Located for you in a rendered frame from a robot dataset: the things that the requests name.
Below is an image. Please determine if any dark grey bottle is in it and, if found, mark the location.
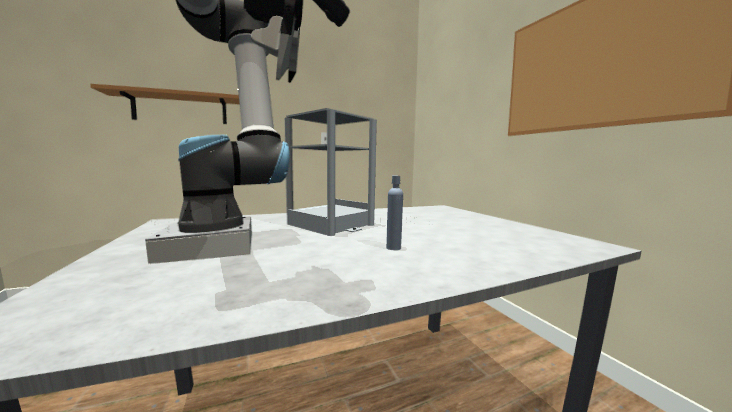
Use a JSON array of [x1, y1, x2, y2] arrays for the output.
[[386, 176, 403, 250]]

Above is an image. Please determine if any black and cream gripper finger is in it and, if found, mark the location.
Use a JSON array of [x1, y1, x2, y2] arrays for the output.
[[251, 0, 297, 80], [266, 27, 300, 83]]

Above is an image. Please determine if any white shelving unit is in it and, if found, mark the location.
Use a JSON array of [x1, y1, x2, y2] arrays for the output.
[[285, 108, 377, 236]]

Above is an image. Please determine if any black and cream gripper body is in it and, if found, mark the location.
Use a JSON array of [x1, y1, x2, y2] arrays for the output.
[[244, 0, 303, 31]]

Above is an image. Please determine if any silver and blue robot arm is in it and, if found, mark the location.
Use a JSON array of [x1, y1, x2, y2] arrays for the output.
[[176, 0, 289, 233]]

